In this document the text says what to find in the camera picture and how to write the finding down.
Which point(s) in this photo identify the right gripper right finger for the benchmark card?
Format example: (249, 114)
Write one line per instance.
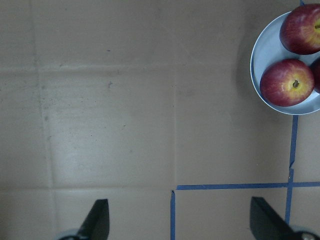
(266, 224)

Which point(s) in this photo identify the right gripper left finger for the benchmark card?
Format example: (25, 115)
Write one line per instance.
(96, 225)

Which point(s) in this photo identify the red apple on plate middle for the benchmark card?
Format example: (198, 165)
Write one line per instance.
(287, 83)

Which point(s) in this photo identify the red apple on plate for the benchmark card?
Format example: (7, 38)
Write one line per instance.
(300, 31)
(315, 68)
(287, 83)

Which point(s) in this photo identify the red apple on plate outer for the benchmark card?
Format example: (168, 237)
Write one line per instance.
(315, 68)

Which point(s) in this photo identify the red apple on plate far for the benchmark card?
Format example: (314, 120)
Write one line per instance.
(300, 31)

